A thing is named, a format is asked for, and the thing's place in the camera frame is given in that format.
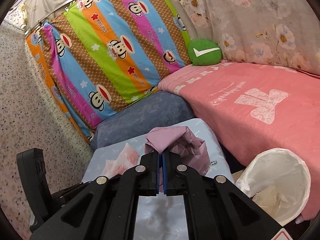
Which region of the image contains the pink plastic wrapper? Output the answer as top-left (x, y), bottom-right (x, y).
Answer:
top-left (101, 143), bottom-right (139, 179)

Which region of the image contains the purple cloth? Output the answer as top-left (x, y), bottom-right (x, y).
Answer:
top-left (144, 126), bottom-right (210, 176)

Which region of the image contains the white lined trash bin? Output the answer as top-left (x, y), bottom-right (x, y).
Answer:
top-left (235, 148), bottom-right (311, 226)

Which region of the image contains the pink bed blanket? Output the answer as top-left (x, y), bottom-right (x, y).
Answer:
top-left (158, 62), bottom-right (319, 220)

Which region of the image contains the blue grey cushion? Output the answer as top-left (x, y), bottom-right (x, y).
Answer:
top-left (90, 91), bottom-right (195, 150)

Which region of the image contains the colourful monkey print quilt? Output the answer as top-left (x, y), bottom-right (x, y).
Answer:
top-left (26, 0), bottom-right (190, 141)

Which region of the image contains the green check mark cushion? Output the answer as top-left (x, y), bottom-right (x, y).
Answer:
top-left (188, 39), bottom-right (222, 66)

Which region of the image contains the floral grey curtain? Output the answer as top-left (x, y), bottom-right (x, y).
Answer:
top-left (171, 0), bottom-right (319, 75)

